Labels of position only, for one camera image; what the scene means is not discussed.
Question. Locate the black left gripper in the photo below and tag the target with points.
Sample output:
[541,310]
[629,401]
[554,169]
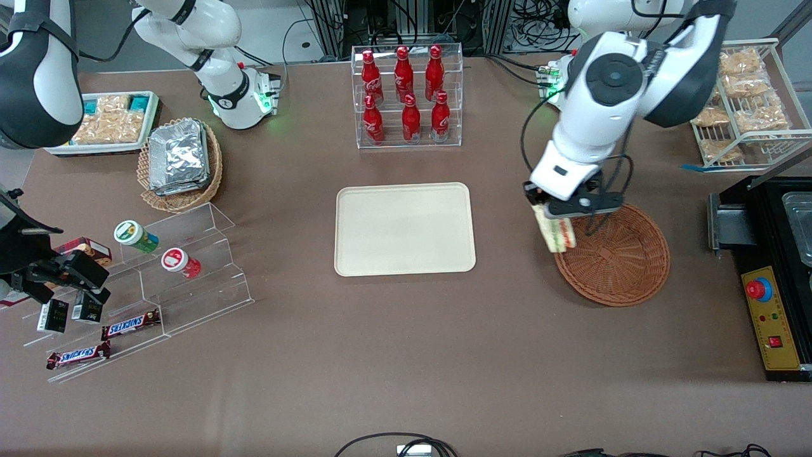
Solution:
[535,197]

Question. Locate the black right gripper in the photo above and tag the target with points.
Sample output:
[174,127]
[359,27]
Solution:
[19,252]

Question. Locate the triangle sandwich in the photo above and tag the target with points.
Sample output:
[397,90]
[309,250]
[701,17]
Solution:
[556,230]

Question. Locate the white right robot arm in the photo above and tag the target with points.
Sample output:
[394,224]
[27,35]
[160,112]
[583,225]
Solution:
[222,28]

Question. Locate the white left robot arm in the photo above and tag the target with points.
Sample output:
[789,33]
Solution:
[583,127]

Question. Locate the round dark brown wicker basket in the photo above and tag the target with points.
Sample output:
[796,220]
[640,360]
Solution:
[618,260]

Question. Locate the beige rectangular tray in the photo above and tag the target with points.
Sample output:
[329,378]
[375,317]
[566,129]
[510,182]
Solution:
[405,228]

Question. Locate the white plastic snack tray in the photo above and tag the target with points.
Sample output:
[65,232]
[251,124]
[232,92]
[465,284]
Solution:
[63,150]

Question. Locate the light wicker basket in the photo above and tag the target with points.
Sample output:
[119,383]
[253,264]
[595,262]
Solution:
[184,202]

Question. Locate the small black product box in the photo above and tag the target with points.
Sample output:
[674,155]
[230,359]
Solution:
[52,315]
[87,310]

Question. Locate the brown red snack box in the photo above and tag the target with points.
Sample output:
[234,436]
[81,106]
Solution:
[89,247]

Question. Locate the Snickers chocolate bar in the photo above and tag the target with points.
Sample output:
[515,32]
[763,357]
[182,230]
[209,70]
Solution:
[77,356]
[130,325]

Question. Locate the green white lidded can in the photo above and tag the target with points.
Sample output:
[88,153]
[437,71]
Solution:
[135,236]

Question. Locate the red white lidded can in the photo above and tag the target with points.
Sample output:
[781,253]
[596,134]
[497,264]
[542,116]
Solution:
[181,262]

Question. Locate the clear acrylic stepped stand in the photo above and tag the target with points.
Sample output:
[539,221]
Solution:
[203,292]

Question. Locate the red cola bottle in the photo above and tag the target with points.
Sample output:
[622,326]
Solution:
[440,117]
[372,79]
[373,122]
[403,75]
[411,120]
[434,73]

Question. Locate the blue tape strip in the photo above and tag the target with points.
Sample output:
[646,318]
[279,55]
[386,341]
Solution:
[698,167]

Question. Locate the silver foil pack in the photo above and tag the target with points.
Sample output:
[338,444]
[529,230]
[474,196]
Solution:
[177,149]
[184,189]

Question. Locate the clear bag of crackers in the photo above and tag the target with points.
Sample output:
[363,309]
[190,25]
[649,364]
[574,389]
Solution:
[113,103]
[95,130]
[131,125]

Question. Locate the clear acrylic bottle rack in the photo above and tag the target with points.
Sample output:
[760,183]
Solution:
[388,136]

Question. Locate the bagged fried snack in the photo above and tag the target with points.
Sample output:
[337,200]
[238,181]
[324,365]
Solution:
[747,86]
[720,151]
[739,61]
[709,116]
[764,119]

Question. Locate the teal snack pack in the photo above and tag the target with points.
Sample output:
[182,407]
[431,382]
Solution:
[91,106]
[139,101]

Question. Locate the brown table mat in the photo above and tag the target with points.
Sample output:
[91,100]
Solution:
[406,355]

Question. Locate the red emergency stop button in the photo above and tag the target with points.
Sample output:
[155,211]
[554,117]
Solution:
[756,289]

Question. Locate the black machine with yellow panel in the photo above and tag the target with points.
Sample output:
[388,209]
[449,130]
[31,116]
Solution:
[790,376]

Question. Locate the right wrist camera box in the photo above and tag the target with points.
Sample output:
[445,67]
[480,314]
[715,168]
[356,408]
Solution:
[85,270]

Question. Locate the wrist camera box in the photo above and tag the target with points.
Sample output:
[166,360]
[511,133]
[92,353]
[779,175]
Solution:
[599,202]
[85,270]

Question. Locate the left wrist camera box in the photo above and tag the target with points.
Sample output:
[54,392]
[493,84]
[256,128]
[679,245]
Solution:
[599,202]

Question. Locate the aluminium frame post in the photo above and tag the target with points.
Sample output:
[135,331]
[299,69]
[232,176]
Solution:
[334,25]
[497,25]

